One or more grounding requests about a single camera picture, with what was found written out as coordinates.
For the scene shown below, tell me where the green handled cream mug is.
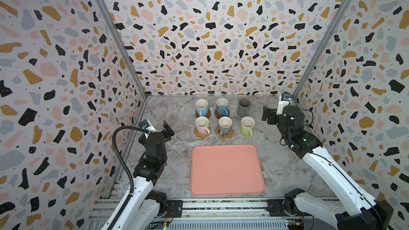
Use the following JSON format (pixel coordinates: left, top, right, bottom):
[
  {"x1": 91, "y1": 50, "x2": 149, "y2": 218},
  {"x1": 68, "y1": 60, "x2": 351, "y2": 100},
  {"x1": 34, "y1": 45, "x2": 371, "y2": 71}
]
[{"x1": 240, "y1": 117, "x2": 255, "y2": 129}]

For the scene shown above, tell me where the grey mug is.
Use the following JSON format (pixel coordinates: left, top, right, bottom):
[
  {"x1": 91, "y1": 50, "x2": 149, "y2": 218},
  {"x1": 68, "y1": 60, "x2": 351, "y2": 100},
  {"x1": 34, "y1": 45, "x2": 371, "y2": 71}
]
[{"x1": 237, "y1": 99, "x2": 251, "y2": 118}]

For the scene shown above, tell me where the woven rattan coaster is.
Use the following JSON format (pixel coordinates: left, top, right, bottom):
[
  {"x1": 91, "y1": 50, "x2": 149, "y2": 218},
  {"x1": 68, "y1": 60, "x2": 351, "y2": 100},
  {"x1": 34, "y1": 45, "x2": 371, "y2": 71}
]
[{"x1": 194, "y1": 128, "x2": 210, "y2": 139}]

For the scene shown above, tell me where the pink handled cream mug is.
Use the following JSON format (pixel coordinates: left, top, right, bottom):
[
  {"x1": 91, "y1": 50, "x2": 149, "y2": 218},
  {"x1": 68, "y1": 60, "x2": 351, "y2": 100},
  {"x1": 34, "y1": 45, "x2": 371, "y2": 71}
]
[{"x1": 195, "y1": 116, "x2": 210, "y2": 135}]

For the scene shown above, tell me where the multicolour woven coaster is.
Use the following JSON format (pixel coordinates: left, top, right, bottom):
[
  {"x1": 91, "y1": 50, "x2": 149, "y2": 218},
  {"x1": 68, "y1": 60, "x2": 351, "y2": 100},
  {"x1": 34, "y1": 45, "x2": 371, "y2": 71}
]
[{"x1": 237, "y1": 128, "x2": 253, "y2": 139}]

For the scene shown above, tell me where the brown wooden coaster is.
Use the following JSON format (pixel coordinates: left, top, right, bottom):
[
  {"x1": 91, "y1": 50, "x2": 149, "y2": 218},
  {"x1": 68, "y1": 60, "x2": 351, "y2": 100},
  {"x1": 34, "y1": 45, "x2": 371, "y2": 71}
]
[
  {"x1": 195, "y1": 109, "x2": 212, "y2": 119},
  {"x1": 214, "y1": 109, "x2": 230, "y2": 119}
]

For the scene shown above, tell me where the teal handled cream mug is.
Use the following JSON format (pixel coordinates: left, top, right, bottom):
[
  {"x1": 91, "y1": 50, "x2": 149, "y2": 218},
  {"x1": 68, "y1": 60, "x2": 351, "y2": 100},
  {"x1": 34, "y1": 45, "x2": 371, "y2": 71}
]
[{"x1": 218, "y1": 117, "x2": 233, "y2": 136}]

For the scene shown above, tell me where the cork paw coaster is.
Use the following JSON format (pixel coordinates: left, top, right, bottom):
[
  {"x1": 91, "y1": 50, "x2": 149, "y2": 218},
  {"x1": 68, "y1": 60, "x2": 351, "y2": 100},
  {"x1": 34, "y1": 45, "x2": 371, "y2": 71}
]
[{"x1": 215, "y1": 127, "x2": 234, "y2": 140}]

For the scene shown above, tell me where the light blue patterned mug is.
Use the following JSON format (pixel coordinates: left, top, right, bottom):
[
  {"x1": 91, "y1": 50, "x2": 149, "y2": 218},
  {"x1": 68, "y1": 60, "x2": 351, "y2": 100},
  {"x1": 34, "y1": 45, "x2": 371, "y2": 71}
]
[{"x1": 216, "y1": 98, "x2": 229, "y2": 116}]

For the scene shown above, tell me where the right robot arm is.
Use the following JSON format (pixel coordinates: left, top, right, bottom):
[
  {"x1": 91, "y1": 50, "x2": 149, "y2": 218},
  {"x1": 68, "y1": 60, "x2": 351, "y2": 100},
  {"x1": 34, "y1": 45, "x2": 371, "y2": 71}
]
[{"x1": 262, "y1": 105, "x2": 394, "y2": 230}]

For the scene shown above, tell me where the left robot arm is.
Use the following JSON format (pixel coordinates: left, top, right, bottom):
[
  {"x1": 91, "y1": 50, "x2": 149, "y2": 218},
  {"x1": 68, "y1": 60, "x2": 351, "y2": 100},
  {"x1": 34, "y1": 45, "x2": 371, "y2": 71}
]
[{"x1": 102, "y1": 119, "x2": 175, "y2": 230}]

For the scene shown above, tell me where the pink silicone tray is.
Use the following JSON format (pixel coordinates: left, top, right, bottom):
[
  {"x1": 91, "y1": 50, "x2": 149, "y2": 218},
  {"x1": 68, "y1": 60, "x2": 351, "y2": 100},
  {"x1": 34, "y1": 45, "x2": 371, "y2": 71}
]
[{"x1": 190, "y1": 144, "x2": 265, "y2": 196}]

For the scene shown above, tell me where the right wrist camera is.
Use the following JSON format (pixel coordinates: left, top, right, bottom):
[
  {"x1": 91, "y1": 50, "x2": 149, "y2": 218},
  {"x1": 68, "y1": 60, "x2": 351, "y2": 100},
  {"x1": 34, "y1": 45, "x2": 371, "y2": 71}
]
[{"x1": 277, "y1": 92, "x2": 292, "y2": 115}]

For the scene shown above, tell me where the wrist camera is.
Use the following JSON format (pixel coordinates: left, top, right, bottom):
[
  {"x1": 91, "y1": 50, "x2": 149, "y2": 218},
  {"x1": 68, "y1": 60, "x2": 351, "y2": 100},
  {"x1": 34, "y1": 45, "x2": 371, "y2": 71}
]
[
  {"x1": 138, "y1": 119, "x2": 157, "y2": 133},
  {"x1": 277, "y1": 92, "x2": 292, "y2": 115}
]

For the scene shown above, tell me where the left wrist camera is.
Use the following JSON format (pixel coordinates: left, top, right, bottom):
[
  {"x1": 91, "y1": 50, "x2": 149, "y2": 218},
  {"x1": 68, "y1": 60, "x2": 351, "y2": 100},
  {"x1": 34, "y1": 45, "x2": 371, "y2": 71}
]
[{"x1": 138, "y1": 119, "x2": 157, "y2": 133}]

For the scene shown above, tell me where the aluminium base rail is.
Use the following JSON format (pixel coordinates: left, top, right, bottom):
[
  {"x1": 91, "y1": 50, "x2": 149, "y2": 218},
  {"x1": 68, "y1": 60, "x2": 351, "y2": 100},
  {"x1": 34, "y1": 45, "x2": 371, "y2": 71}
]
[{"x1": 87, "y1": 197, "x2": 360, "y2": 230}]

